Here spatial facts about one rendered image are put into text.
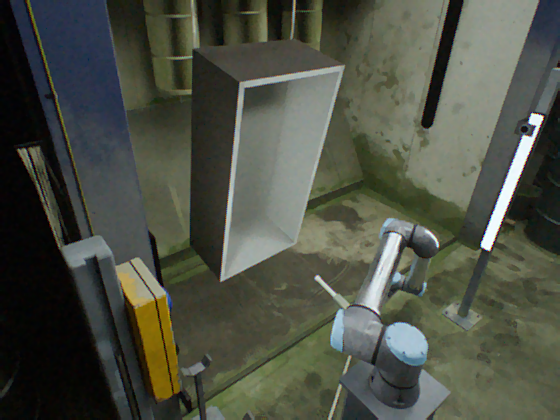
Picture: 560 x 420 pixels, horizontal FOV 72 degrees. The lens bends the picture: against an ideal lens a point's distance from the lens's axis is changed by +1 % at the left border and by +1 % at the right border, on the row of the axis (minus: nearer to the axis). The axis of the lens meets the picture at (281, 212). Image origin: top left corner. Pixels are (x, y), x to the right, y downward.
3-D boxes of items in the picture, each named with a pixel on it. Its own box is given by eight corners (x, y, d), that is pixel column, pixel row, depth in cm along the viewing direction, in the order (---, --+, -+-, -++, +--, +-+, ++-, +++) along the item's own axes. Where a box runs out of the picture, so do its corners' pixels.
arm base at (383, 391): (429, 389, 150) (435, 373, 144) (399, 419, 139) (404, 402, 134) (389, 356, 162) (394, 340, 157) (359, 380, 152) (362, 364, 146)
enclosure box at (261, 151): (189, 244, 241) (192, 48, 164) (264, 213, 275) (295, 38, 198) (220, 282, 223) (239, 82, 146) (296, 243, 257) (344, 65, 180)
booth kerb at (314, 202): (103, 296, 269) (99, 282, 262) (102, 294, 270) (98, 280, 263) (363, 189, 414) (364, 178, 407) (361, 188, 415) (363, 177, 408)
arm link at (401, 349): (415, 394, 137) (427, 362, 127) (368, 374, 143) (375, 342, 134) (423, 362, 148) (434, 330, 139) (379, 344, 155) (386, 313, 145)
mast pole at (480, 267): (456, 315, 269) (551, 68, 182) (460, 312, 272) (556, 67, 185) (462, 319, 266) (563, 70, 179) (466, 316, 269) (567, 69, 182)
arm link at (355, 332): (373, 351, 135) (420, 217, 183) (326, 332, 141) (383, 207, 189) (369, 372, 145) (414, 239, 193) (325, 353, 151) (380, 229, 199)
